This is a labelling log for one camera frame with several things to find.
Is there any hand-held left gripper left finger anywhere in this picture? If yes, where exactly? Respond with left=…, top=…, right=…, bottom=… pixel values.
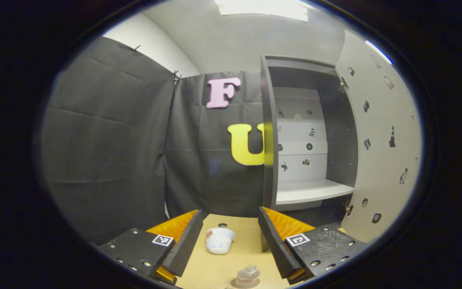
left=98, top=209, right=204, bottom=285

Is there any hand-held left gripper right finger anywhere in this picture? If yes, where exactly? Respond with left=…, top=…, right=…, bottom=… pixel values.
left=258, top=206, right=368, bottom=285

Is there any clear plastic bottle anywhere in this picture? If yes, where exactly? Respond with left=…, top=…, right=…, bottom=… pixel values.
left=230, top=265, right=261, bottom=289

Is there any grey cabinet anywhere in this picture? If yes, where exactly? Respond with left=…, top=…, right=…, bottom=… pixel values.
left=260, top=54, right=359, bottom=252

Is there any grey cabinet door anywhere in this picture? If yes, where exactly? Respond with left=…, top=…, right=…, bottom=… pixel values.
left=334, top=29, right=423, bottom=243

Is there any white cabinet shelf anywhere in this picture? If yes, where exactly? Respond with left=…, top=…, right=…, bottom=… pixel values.
left=276, top=179, right=355, bottom=206

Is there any white crumpled cloth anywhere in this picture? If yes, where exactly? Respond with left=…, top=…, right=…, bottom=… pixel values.
left=205, top=227, right=235, bottom=255

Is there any black backdrop cloth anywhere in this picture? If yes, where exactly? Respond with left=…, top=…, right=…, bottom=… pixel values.
left=38, top=36, right=265, bottom=246

